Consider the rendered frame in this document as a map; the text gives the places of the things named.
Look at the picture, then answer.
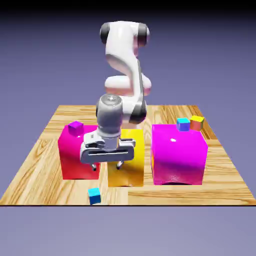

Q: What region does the small orange cube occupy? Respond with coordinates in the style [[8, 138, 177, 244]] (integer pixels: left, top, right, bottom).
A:
[[189, 115, 205, 132]]

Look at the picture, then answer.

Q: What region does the large magenta box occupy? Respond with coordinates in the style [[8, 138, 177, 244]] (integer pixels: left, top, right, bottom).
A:
[[150, 123, 209, 186]]

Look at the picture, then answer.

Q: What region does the small light blue cube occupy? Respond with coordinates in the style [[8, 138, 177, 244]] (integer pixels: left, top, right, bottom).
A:
[[176, 117, 191, 132]]

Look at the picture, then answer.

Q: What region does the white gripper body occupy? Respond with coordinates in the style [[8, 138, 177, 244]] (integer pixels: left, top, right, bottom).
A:
[[79, 138, 137, 165]]

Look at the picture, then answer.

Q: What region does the large pink box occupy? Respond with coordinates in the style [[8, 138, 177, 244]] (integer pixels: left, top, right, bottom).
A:
[[57, 124, 101, 181]]

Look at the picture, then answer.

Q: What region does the large yellow box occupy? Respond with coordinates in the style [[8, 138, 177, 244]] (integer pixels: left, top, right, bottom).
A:
[[107, 128, 145, 188]]

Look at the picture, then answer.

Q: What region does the small purple cube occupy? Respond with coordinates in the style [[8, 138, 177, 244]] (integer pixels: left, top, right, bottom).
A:
[[67, 120, 85, 138]]

